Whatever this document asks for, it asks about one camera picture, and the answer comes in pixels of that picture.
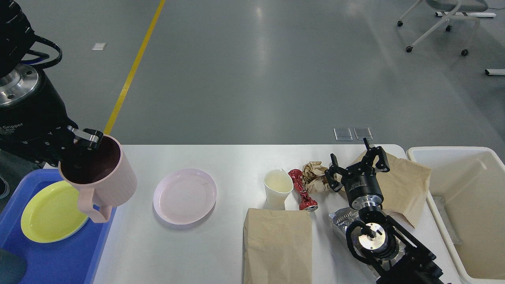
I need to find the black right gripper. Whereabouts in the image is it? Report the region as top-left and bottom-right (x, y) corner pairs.
(324, 137), (390, 210)

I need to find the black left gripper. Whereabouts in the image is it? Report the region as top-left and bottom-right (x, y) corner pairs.
(0, 64), (103, 168)

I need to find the pink mug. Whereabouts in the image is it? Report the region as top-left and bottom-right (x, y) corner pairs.
(58, 135), (137, 223)

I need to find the pink plate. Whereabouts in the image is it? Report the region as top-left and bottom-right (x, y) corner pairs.
(153, 168), (217, 225)

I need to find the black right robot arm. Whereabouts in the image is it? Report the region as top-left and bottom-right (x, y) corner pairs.
(325, 138), (443, 284)

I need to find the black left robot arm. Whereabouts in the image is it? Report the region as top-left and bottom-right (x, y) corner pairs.
(0, 0), (103, 169)

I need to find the right floor outlet plate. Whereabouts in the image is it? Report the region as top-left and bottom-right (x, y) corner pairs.
(353, 127), (374, 140)

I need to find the floor outlet plate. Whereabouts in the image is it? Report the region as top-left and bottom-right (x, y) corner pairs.
(353, 127), (374, 140)
(333, 127), (354, 141)

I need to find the left floor outlet plate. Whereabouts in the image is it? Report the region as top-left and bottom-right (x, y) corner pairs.
(333, 127), (354, 141)

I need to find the crumpled brown paper ball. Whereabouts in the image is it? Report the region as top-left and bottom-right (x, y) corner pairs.
(302, 161), (331, 193)

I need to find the right brown paper bag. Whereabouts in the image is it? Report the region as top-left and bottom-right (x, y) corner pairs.
(339, 150), (431, 228)

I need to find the brown paper bag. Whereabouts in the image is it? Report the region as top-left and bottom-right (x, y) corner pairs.
(243, 208), (312, 284)
(339, 150), (431, 228)

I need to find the silver foil wrapper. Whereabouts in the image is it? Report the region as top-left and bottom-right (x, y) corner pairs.
(329, 208), (406, 283)

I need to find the crushed red can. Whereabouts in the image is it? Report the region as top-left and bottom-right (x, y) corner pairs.
(288, 169), (318, 212)

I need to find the yellow plate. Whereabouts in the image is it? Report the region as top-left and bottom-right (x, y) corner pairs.
(20, 180), (88, 244)

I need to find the white paper cup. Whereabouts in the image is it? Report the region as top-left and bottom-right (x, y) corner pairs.
(263, 169), (294, 210)

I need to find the beige plastic bin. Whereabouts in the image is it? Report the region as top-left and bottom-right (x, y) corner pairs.
(406, 147), (505, 284)

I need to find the front brown paper bag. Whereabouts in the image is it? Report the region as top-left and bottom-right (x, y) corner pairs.
(243, 208), (312, 284)

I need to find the blue plastic tray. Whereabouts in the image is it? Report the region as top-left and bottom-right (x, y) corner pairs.
(0, 169), (112, 284)

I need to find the white bar on floor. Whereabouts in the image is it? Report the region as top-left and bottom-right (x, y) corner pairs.
(484, 68), (505, 76)

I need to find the white rail behind chair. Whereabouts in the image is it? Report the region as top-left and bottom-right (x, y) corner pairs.
(435, 11), (496, 19)

